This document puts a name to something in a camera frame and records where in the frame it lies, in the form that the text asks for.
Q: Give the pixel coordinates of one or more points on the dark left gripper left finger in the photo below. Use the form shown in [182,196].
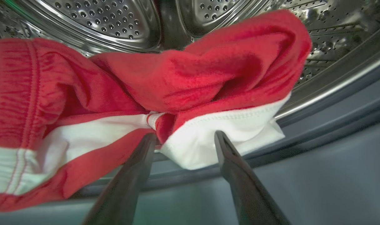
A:
[121,193]

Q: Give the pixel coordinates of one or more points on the steel washing machine drum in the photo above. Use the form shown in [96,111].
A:
[115,18]

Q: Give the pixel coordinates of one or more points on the grey rubber door gasket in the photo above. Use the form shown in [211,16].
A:
[333,156]

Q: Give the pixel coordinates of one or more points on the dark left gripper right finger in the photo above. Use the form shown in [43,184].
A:
[249,193]

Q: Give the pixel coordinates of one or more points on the red white sports jersey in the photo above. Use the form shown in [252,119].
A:
[208,78]

